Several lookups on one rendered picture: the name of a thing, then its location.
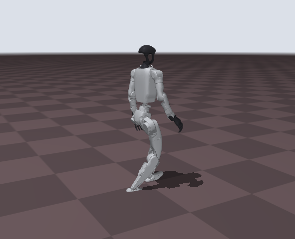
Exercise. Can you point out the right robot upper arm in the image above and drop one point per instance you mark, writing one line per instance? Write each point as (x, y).
(157, 75)

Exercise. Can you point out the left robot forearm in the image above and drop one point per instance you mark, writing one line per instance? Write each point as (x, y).
(132, 104)

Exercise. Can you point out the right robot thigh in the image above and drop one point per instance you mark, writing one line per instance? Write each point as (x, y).
(155, 137)

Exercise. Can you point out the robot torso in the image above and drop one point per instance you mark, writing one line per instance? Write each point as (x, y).
(145, 92)

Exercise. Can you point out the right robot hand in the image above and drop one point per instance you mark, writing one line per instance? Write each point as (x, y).
(177, 122)

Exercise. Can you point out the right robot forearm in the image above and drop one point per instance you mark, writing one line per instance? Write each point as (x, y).
(166, 106)

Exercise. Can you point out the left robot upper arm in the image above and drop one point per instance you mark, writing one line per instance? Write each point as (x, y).
(131, 90)

